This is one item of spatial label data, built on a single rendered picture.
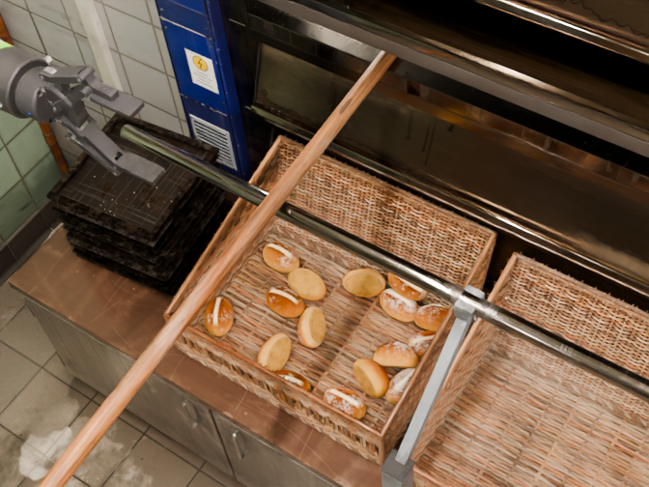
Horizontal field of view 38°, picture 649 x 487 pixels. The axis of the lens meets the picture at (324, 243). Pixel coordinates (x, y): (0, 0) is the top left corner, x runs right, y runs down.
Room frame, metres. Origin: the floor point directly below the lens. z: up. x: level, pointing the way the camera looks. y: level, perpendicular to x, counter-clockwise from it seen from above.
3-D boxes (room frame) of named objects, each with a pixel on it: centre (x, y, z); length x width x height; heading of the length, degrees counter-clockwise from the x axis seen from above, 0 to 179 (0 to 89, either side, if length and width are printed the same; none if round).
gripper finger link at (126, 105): (0.89, 0.25, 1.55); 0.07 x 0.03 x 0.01; 53
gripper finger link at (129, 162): (0.89, 0.25, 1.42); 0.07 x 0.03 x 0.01; 53
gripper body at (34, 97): (0.97, 0.36, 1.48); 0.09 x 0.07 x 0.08; 53
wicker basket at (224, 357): (1.09, 0.00, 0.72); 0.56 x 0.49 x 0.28; 52
